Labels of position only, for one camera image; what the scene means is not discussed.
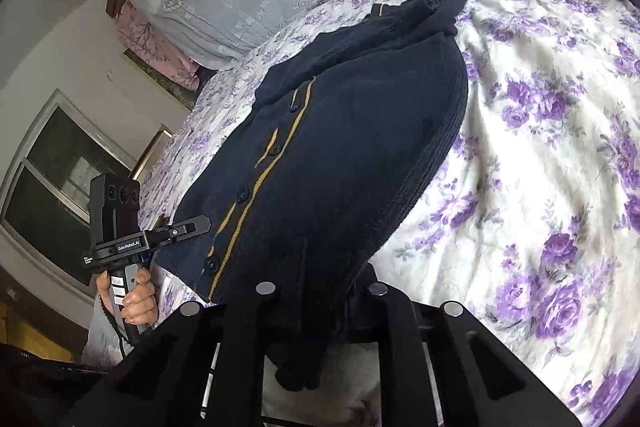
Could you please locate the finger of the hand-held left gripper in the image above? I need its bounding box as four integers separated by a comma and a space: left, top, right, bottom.
145, 215, 212, 253

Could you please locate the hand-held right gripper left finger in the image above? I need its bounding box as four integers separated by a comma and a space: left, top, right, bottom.
65, 281, 281, 427

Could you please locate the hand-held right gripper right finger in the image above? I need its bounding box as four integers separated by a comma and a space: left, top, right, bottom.
350, 282, 583, 427

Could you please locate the navy knit cardigan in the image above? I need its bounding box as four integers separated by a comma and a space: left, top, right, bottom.
152, 0, 471, 393

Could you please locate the person's left hand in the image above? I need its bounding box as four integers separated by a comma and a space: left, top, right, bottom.
96, 268, 157, 327

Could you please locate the window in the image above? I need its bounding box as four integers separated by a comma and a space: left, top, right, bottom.
0, 89, 176, 303

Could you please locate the wooden bedside furniture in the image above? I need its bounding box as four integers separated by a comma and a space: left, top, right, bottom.
131, 124, 176, 182

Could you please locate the green patterned cloth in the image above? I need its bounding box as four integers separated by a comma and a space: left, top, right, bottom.
124, 49, 197, 110

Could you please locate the pink floral cloth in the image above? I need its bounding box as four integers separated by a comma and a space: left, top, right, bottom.
117, 2, 211, 90

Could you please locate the dark cloth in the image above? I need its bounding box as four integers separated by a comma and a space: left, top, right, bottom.
0, 342, 126, 427

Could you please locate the purple floral bed sheet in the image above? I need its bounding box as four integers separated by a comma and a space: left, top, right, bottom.
135, 0, 640, 423

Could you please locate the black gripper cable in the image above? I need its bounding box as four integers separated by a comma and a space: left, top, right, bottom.
116, 327, 140, 364

